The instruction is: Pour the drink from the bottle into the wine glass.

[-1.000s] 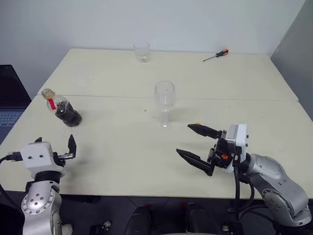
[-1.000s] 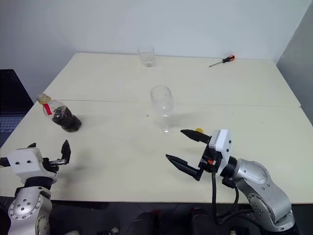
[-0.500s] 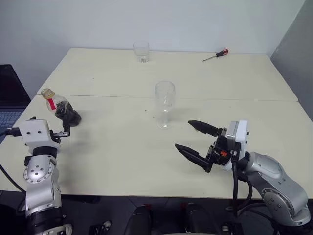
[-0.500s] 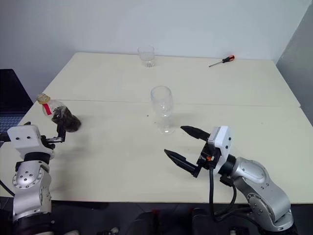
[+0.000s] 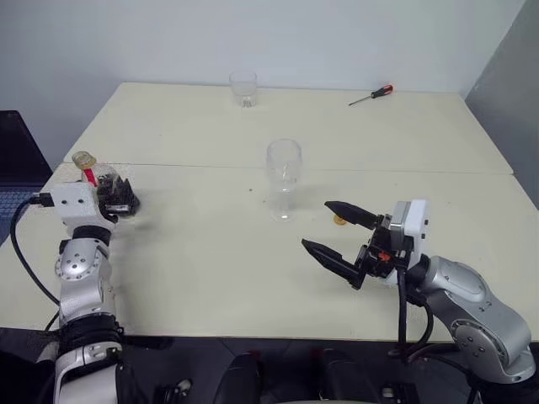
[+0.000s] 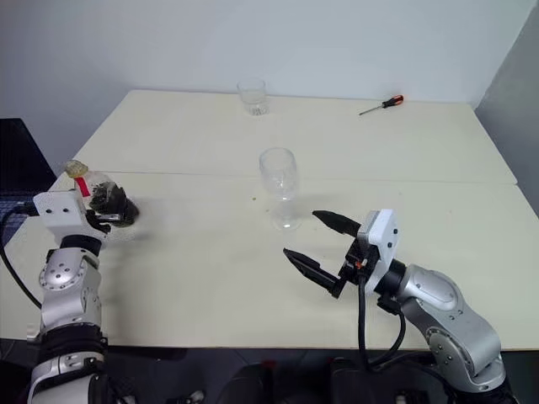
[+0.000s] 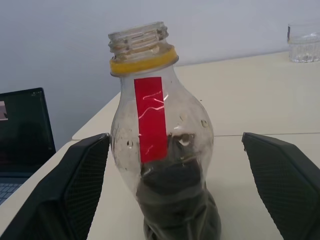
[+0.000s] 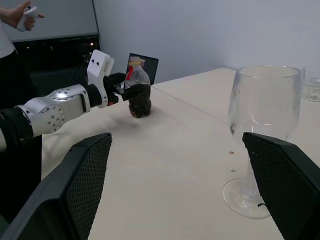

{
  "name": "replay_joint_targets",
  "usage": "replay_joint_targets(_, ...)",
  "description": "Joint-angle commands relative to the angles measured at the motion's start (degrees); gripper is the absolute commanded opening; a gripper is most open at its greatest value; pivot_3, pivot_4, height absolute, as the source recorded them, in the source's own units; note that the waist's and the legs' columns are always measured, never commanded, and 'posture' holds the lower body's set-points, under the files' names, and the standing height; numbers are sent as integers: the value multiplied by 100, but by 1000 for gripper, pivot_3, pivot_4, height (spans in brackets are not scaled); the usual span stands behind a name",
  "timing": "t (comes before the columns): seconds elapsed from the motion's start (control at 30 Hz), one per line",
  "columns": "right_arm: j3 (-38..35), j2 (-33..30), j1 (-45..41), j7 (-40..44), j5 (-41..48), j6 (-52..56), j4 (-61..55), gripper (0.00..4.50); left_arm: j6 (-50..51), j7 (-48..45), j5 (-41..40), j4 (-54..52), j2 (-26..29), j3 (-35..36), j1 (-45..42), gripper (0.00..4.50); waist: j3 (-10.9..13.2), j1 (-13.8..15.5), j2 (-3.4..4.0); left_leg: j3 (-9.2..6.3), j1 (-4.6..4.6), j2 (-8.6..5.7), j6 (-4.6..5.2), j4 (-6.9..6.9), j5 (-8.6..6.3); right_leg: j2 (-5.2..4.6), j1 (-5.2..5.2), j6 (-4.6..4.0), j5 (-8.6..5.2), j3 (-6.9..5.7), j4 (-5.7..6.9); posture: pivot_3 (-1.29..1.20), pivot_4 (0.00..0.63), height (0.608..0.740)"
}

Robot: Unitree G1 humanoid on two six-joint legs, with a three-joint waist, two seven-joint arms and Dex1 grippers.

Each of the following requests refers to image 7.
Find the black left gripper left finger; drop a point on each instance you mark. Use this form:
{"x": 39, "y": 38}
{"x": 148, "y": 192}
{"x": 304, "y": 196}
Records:
{"x": 62, "y": 190}

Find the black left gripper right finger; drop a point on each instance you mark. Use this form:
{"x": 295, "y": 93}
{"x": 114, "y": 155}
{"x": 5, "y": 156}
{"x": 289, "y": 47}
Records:
{"x": 282, "y": 185}

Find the clear plastic bottle red strip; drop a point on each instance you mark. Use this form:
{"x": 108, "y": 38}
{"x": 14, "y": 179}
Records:
{"x": 160, "y": 150}

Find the dark laptop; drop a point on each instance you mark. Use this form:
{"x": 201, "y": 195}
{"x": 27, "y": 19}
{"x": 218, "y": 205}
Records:
{"x": 23, "y": 135}

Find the clear glass tumbler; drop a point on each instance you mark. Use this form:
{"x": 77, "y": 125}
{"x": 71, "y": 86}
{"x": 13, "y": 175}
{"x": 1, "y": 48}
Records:
{"x": 303, "y": 45}

